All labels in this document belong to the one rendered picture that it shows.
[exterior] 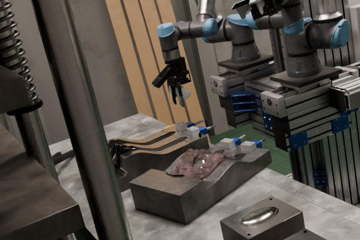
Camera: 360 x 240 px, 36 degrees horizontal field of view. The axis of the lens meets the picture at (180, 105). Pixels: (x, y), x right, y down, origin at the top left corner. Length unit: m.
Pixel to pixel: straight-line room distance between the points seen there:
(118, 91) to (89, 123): 3.61
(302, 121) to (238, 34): 0.62
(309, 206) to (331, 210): 0.07
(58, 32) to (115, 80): 3.62
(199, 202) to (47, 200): 0.90
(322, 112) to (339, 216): 0.76
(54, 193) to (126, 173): 1.12
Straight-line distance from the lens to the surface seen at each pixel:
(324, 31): 2.27
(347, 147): 2.84
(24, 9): 4.29
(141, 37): 4.16
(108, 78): 4.48
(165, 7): 4.26
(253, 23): 2.13
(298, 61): 2.36
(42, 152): 1.34
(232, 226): 1.66
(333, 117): 2.49
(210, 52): 4.65
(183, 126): 2.43
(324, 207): 1.83
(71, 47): 0.89
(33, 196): 1.11
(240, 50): 2.77
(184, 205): 1.84
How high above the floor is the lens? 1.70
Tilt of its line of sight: 17 degrees down
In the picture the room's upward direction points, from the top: 12 degrees counter-clockwise
